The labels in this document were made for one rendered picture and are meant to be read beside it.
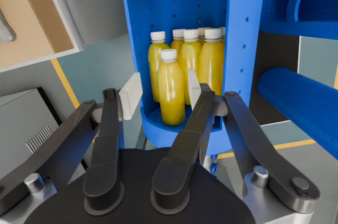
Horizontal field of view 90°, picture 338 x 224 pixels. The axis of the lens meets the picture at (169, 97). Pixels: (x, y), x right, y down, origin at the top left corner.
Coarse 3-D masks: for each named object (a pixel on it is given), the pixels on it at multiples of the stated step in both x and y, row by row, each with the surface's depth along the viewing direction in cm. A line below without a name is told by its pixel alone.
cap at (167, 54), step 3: (162, 51) 40; (165, 51) 39; (168, 51) 39; (171, 51) 39; (174, 51) 40; (162, 54) 40; (165, 54) 39; (168, 54) 39; (171, 54) 39; (174, 54) 40; (162, 57) 40; (165, 57) 40; (168, 57) 40; (171, 57) 40; (174, 57) 40
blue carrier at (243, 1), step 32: (128, 0) 38; (160, 0) 47; (192, 0) 48; (224, 0) 44; (256, 0) 28; (128, 32) 39; (256, 32) 31; (224, 64) 29; (160, 128) 36; (224, 128) 34
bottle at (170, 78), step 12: (168, 60) 40; (168, 72) 40; (180, 72) 41; (168, 84) 41; (180, 84) 42; (168, 96) 42; (180, 96) 43; (168, 108) 43; (180, 108) 44; (168, 120) 45; (180, 120) 45
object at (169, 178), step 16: (208, 96) 14; (192, 112) 12; (208, 112) 12; (192, 128) 10; (208, 128) 12; (176, 144) 8; (192, 144) 8; (176, 160) 7; (192, 160) 7; (160, 176) 6; (176, 176) 6; (160, 192) 6; (176, 192) 6
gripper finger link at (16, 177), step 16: (80, 112) 13; (64, 128) 11; (80, 128) 12; (96, 128) 15; (48, 144) 10; (64, 144) 10; (80, 144) 12; (32, 160) 9; (48, 160) 9; (64, 160) 10; (80, 160) 12; (16, 176) 8; (48, 176) 9; (64, 176) 10; (0, 192) 7; (16, 192) 7; (0, 208) 7
